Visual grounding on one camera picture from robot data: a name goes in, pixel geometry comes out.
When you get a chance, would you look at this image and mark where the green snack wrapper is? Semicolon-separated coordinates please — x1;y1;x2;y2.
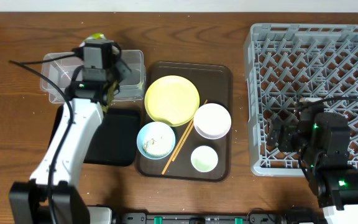
85;33;106;40

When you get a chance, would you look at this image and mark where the yellow plate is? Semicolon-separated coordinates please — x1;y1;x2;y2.
144;75;200;127

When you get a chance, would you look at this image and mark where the pink bowl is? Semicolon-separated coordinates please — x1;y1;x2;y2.
193;103;232;139

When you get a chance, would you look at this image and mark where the blue bowl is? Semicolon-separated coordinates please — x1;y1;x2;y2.
136;121;176;160

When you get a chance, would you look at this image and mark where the small white green cup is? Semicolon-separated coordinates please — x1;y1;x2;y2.
190;146;219;173

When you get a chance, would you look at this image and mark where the rice food waste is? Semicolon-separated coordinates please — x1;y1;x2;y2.
143;136;172;157

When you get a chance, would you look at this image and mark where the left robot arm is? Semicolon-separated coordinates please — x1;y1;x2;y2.
9;39;131;223

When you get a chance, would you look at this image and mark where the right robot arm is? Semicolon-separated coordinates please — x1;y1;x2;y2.
267;112;358;223

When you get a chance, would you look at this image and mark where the grey dishwasher rack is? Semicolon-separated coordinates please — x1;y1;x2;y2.
244;24;358;177

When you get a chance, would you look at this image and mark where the clear plastic bin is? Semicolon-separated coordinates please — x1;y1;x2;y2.
41;50;146;102

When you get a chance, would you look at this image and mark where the black plastic bin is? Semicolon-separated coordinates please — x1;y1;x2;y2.
50;104;142;167

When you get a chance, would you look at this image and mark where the wooden chopstick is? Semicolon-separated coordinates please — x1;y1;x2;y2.
170;99;208;162
162;119;194;175

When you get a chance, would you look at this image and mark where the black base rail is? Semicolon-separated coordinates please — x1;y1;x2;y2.
88;205;323;224

